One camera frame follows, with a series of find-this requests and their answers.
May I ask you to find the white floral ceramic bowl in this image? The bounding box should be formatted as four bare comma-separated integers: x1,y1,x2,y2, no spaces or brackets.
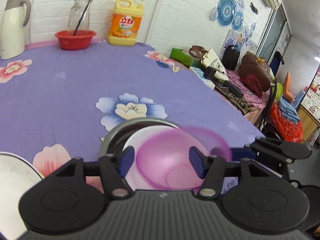
123,125,174,191

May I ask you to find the purple plastic bowl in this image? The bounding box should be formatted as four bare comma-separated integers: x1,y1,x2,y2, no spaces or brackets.
143,126,232,190

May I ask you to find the white floral plate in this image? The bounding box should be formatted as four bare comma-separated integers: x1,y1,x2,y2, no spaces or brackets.
1,152,43,239

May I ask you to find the stainless steel bowl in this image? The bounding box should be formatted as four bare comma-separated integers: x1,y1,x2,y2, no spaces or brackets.
99,117,179,157

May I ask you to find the purple floral tablecloth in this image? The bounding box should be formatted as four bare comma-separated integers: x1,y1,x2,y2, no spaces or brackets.
1,42,261,176

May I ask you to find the brown bag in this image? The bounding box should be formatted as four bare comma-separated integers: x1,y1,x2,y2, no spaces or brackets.
238,51,272,92

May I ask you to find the beige paper bag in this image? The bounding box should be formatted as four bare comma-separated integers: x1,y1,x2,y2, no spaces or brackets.
201,48,229,82

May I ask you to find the green box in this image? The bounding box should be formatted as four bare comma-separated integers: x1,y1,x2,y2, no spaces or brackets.
170,48,197,67

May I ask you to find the red plastic colander basket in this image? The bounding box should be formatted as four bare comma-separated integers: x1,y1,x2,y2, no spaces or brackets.
55,30,97,50

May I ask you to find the yellow dish soap bottle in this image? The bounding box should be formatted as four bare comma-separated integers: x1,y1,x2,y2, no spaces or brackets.
107,0,146,46

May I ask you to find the black straw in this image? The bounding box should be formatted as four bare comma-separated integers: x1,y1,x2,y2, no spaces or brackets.
73,0,92,36

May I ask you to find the white thermos jug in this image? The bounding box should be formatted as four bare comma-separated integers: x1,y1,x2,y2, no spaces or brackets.
1,0,31,60

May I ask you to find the clear glass jar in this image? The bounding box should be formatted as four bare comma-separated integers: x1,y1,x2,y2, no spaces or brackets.
67,0,91,31

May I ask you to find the blue wall decoration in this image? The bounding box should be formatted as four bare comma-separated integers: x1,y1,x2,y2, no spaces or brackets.
210,0,245,31

